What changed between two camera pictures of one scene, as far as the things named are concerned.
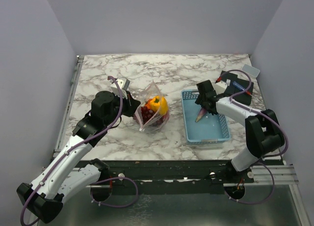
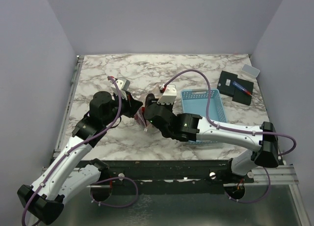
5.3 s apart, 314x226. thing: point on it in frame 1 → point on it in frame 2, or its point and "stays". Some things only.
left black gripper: (131, 104) stays
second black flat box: (244, 97) stays
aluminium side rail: (79, 61) stays
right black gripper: (200, 100) → (169, 106)
